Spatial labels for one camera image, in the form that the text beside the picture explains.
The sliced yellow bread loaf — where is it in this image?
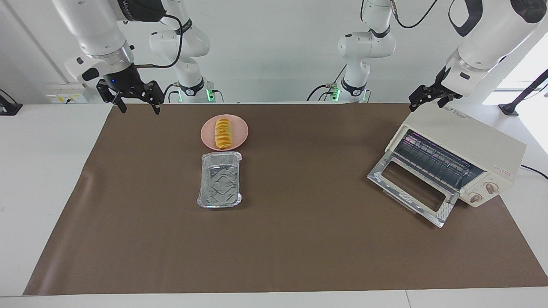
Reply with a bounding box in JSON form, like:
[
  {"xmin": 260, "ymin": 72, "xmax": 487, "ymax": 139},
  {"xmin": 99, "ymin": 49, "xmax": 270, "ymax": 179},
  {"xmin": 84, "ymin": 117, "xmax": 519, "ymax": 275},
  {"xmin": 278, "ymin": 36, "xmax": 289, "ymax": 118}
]
[{"xmin": 215, "ymin": 118, "xmax": 234, "ymax": 149}]

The aluminium foil baking tray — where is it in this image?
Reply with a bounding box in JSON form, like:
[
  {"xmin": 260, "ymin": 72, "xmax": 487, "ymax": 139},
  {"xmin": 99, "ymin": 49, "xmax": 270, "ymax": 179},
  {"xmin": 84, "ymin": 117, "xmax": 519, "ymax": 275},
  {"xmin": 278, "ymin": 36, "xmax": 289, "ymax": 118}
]
[{"xmin": 197, "ymin": 151, "xmax": 243, "ymax": 209}]

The cream toaster oven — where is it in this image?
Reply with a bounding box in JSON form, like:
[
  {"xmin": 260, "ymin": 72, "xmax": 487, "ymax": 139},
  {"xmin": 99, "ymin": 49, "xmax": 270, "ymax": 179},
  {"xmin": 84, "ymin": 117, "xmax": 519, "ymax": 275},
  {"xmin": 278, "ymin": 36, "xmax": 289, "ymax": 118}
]
[{"xmin": 367, "ymin": 103, "xmax": 528, "ymax": 228}]

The glass oven door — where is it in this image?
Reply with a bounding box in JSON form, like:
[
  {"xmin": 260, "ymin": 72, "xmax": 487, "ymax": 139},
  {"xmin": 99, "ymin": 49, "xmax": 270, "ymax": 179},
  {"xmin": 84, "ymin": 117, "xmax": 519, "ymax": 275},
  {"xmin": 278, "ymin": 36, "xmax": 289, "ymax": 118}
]
[{"xmin": 367, "ymin": 154, "xmax": 461, "ymax": 228}]

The pink round plate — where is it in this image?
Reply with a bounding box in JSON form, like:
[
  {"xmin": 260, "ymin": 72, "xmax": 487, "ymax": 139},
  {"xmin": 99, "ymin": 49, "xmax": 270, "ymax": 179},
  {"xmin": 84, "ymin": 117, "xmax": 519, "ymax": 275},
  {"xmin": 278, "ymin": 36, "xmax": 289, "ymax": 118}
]
[{"xmin": 200, "ymin": 114, "xmax": 249, "ymax": 151}]

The brown table mat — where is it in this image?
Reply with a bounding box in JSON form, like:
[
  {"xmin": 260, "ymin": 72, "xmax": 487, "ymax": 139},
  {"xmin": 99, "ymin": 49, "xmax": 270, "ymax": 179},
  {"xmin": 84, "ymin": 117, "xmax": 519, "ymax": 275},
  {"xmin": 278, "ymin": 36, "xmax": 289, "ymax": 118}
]
[{"xmin": 23, "ymin": 103, "xmax": 548, "ymax": 296}]

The black right arm base cable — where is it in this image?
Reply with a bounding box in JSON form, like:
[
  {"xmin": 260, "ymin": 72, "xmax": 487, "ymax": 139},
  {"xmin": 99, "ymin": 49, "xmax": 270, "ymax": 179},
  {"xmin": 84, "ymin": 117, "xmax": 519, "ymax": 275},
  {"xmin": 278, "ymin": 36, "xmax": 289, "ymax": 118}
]
[{"xmin": 164, "ymin": 83, "xmax": 181, "ymax": 103}]

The black arm base cable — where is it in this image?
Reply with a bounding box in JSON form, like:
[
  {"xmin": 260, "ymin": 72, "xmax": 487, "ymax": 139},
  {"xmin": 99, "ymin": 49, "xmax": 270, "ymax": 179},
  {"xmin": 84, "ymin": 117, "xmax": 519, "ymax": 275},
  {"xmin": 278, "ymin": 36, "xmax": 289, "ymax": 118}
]
[
  {"xmin": 164, "ymin": 83, "xmax": 181, "ymax": 103},
  {"xmin": 306, "ymin": 64, "xmax": 348, "ymax": 102}
]

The white wall socket strip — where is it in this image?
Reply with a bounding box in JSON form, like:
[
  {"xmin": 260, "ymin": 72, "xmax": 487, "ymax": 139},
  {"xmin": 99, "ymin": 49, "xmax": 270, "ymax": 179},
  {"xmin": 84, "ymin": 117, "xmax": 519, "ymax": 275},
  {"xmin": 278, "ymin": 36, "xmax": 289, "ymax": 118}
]
[{"xmin": 46, "ymin": 91, "xmax": 88, "ymax": 104}]

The black camera stand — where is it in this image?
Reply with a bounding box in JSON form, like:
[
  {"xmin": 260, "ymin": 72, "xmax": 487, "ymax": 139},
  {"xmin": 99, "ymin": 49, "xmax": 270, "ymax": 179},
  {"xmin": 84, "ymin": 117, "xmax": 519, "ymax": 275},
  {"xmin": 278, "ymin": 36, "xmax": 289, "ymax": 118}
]
[{"xmin": 499, "ymin": 68, "xmax": 548, "ymax": 117}]

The black left arm base cable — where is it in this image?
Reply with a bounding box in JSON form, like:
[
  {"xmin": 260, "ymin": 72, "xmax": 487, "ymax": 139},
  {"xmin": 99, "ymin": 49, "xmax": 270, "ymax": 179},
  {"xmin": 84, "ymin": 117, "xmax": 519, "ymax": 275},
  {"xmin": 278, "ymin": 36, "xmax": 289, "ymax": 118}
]
[{"xmin": 306, "ymin": 64, "xmax": 348, "ymax": 102}]

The black oven power cable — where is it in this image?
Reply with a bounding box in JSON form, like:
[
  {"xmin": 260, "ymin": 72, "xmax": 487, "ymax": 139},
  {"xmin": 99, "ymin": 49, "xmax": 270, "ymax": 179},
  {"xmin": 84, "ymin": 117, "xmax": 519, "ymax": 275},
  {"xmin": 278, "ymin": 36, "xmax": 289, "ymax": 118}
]
[{"xmin": 520, "ymin": 164, "xmax": 548, "ymax": 180}]

